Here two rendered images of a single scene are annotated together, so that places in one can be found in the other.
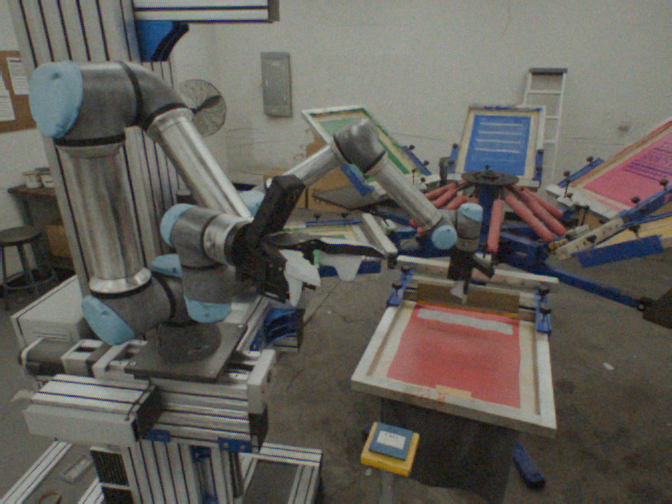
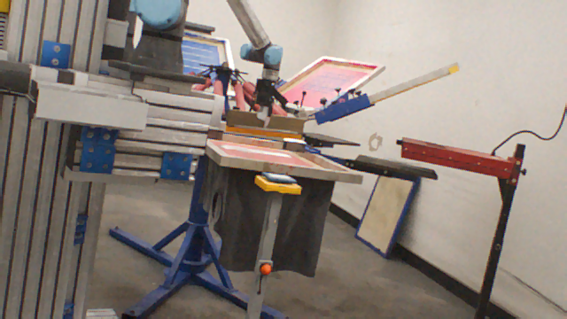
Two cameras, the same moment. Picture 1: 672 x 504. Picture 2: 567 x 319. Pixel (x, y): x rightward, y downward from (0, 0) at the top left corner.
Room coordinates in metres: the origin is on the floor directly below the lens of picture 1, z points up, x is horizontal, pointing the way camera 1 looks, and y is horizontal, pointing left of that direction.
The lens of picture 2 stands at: (-0.60, 1.15, 1.28)
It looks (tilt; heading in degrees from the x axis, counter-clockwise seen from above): 7 degrees down; 320
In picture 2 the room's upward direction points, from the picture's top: 11 degrees clockwise
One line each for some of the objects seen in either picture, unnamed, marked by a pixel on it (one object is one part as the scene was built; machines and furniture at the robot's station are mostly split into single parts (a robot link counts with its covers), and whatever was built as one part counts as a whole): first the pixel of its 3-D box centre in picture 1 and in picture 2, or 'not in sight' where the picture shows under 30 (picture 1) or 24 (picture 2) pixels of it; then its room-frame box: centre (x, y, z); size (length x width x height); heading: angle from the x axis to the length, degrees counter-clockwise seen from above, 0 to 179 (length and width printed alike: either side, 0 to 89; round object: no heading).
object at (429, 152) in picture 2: not in sight; (454, 157); (1.31, -1.73, 1.06); 0.61 x 0.46 x 0.12; 40
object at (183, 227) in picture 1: (199, 232); not in sight; (0.69, 0.22, 1.65); 0.11 x 0.08 x 0.09; 55
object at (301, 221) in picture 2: (443, 442); (275, 222); (1.14, -0.36, 0.74); 0.45 x 0.03 x 0.43; 70
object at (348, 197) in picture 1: (394, 216); not in sight; (2.92, -0.39, 0.91); 1.34 x 0.40 x 0.08; 40
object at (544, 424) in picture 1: (460, 335); (264, 152); (1.41, -0.46, 0.97); 0.79 x 0.58 x 0.04; 160
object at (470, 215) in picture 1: (468, 221); (272, 57); (1.48, -0.46, 1.39); 0.09 x 0.08 x 0.11; 83
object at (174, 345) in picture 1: (187, 326); (159, 50); (0.95, 0.36, 1.31); 0.15 x 0.15 x 0.10
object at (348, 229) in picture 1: (322, 231); not in sight; (2.25, 0.07, 1.05); 1.08 x 0.61 x 0.23; 100
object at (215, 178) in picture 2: not in sight; (220, 191); (1.42, -0.27, 0.79); 0.46 x 0.09 x 0.33; 160
